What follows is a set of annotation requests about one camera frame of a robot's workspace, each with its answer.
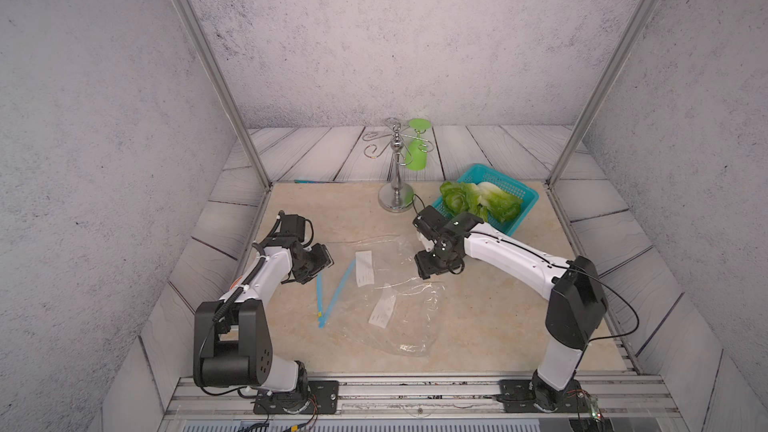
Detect chinese cabbage dark green leafy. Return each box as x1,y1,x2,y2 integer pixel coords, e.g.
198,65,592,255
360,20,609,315
440,181,481,215

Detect clear zipper bag blue seal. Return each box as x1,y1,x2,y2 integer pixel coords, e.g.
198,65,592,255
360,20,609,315
316,235,447,357

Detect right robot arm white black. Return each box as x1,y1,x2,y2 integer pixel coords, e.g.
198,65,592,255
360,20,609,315
413,206,608,412

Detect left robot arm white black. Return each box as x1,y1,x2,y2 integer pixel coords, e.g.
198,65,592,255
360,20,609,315
192,211,333,414

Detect chinese cabbage right in basket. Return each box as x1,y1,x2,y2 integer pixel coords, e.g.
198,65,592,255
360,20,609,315
478,182,522,222

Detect silver metal cup stand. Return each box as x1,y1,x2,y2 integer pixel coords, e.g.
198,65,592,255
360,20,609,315
362,118,435,213

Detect teal plastic basket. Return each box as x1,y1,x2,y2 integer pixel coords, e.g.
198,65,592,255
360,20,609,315
432,164,539,235

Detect green plastic cup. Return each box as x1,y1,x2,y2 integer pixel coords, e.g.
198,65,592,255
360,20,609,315
406,118,432,171

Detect aluminium rail frame front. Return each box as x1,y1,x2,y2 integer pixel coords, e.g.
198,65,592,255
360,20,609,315
164,372,687,431

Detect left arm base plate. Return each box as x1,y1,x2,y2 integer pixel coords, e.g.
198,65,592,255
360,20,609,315
253,380,340,415

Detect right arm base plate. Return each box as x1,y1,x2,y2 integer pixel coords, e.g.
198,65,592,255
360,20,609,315
495,379,587,414

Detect left aluminium corner post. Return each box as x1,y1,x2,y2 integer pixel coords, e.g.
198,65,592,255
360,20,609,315
171,0,272,190

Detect aluminium corner post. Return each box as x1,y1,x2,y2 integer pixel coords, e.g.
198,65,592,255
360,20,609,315
171,0,272,190
546,0,660,189

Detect right aluminium corner post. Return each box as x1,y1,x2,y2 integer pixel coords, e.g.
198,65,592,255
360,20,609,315
546,0,660,189

